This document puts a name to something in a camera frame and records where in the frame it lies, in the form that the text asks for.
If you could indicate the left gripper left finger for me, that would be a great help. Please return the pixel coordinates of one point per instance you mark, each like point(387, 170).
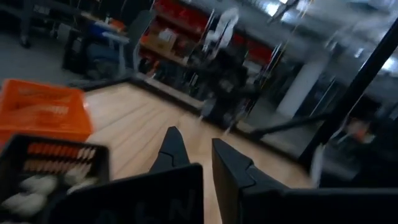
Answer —
point(172, 152)

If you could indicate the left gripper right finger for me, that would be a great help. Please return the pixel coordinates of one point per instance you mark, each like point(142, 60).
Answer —
point(233, 174)

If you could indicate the black plastic basket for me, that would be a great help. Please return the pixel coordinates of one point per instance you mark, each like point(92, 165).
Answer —
point(104, 161)

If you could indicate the beige plastic skull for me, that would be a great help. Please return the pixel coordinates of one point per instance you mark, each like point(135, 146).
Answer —
point(23, 203)
point(77, 175)
point(38, 184)

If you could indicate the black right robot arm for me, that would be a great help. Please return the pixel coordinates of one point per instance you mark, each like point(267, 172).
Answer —
point(227, 84)

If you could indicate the white pillar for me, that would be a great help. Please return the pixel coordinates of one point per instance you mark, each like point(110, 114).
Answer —
point(301, 90)

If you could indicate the orange plastic basket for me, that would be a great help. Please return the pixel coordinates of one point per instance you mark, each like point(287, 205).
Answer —
point(40, 121)

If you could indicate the shelf with red bins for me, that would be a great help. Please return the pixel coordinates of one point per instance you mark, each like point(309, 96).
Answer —
point(183, 12)

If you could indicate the black aluminium table frame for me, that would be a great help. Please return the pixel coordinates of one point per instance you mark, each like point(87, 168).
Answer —
point(357, 85)

